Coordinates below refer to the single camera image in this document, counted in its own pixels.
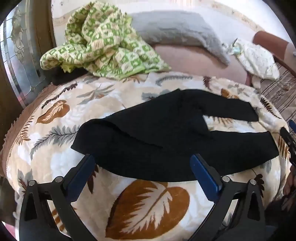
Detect mint green cloth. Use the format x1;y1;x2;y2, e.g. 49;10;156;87
228;38;242;56

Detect leaf print blanket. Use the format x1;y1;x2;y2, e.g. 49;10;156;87
5;71;292;241

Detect wooden door with glass panel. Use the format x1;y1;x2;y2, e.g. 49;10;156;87
0;0;57;149

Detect grey quilted pillow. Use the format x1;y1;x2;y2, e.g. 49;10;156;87
128;10;230;66

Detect white crumpled cloth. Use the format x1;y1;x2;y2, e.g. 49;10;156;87
231;38;281;90

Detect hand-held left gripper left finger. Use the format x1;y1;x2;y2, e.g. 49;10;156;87
19;153;96;241

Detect pink bed sheet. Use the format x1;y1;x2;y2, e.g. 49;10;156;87
150;44;252;85

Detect green patterned blanket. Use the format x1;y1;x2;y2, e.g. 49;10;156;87
39;1;172;78

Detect striped sofa cover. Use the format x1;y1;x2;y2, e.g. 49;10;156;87
259;62;296;123

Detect brown sofa armrest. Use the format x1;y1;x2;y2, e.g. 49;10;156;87
252;30;296;64

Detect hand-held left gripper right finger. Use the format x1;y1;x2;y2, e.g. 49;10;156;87
188;153;266;241

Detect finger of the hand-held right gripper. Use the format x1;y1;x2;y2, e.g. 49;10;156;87
280;120;296;167

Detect black pants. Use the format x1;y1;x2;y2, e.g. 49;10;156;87
70;89;279;183

